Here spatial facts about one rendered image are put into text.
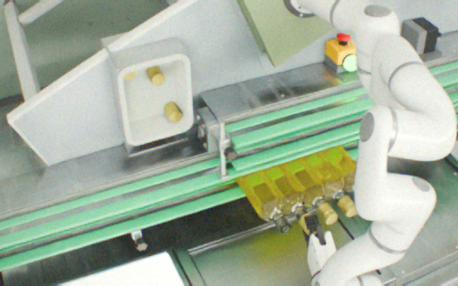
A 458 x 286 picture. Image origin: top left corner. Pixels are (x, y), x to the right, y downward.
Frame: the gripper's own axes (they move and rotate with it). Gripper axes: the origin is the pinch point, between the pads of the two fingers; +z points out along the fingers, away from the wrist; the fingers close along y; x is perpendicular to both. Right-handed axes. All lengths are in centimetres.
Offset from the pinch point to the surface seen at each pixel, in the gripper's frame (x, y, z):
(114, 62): 41, 34, 27
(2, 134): 87, -15, 69
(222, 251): 20.3, -12.6, 7.1
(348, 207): -10.2, 1.1, 3.8
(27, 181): 68, 6, 21
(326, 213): -4.4, 1.3, 2.9
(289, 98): -0.9, 15.4, 30.6
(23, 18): 73, 21, 81
